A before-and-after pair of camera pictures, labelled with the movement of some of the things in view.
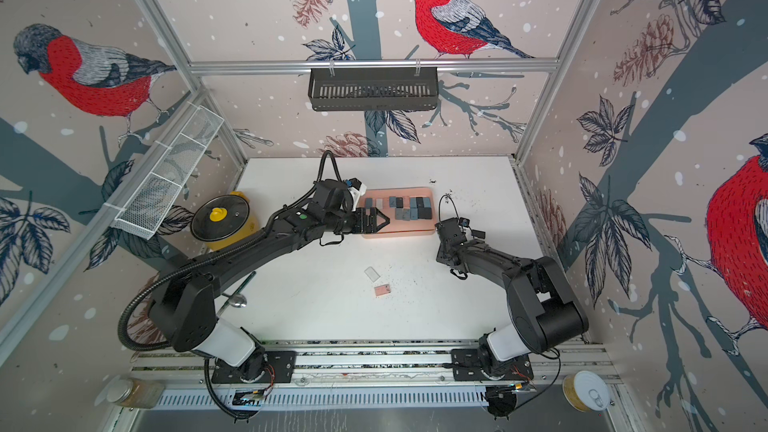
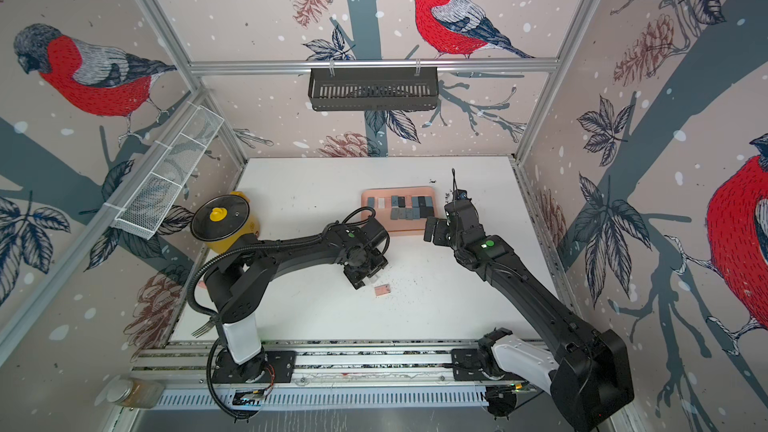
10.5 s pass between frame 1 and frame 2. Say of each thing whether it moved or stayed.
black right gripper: moved
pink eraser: stayed
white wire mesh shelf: stayed
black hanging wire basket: stayed
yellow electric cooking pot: stayed
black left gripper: moved
